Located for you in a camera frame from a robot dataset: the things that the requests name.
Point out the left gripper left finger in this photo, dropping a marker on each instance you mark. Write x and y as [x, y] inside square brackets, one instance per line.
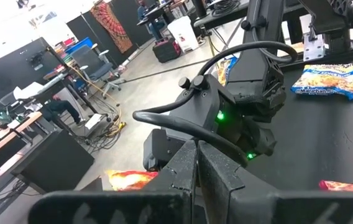
[170, 199]

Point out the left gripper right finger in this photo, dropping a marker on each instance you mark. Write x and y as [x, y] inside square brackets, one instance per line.
[226, 199]

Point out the orange Maruchan noodle pack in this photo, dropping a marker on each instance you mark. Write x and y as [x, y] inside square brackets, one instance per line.
[130, 179]

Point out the blue Maruchan noodle pack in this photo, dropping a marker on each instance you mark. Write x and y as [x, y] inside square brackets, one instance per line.
[328, 81]
[224, 70]

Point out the red Maruchan noodle pack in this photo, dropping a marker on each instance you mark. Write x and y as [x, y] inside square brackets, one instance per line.
[344, 185]

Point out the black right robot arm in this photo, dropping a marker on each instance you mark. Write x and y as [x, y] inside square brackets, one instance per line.
[260, 71]

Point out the black red tool case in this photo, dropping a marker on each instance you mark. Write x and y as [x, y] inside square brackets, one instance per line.
[167, 51]

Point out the white trash bin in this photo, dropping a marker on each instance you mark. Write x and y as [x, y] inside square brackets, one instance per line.
[184, 34]

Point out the black desk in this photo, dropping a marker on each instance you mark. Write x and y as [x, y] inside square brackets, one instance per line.
[226, 20]

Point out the person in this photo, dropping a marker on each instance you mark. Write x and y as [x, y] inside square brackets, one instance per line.
[145, 12]
[60, 107]

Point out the black cabinet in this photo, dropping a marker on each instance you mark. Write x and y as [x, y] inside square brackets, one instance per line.
[55, 161]

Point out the grey office chair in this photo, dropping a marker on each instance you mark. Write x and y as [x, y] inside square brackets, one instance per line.
[89, 59]

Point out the orange mandala tapestry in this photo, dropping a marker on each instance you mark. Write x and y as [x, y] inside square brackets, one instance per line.
[111, 28]

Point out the silver mounting plate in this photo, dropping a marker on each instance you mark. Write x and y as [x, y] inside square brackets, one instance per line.
[313, 48]

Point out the blue storage bin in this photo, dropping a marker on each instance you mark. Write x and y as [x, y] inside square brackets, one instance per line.
[78, 45]

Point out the wooden desk top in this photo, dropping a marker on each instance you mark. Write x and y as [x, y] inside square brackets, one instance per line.
[8, 137]

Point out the black partition panel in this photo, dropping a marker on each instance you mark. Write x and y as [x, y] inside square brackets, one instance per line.
[15, 71]

